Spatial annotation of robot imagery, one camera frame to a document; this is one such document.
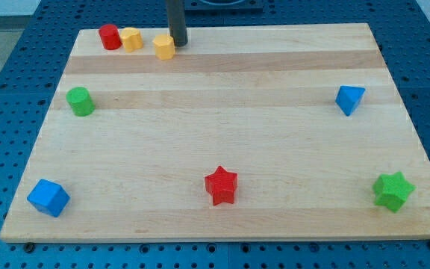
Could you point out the yellow hexagon block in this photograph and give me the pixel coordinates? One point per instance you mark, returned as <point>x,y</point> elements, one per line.
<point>164,47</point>

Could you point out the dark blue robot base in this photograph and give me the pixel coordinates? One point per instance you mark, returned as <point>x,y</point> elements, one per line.
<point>223,5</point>

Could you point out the yellow heart block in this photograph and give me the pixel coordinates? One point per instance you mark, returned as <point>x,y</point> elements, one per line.
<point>131,39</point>

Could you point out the red star block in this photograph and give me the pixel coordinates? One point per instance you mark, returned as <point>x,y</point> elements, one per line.
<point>222,186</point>

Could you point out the light wooden board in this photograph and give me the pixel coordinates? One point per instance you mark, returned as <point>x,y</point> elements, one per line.
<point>256,100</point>

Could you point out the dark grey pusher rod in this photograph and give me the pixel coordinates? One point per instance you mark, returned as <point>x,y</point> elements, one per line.
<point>176,22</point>

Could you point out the blue triangle block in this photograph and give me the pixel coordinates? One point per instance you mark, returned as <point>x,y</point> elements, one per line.
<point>348,98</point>

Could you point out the green cylinder block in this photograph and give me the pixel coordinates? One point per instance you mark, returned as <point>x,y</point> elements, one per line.
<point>80,101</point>

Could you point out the red cylinder block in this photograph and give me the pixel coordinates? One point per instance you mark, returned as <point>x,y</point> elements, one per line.
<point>109,35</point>

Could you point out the blue cube block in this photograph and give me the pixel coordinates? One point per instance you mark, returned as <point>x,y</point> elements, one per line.
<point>48,198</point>

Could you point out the green star block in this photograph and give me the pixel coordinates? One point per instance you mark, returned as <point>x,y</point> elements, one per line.
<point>392,191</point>

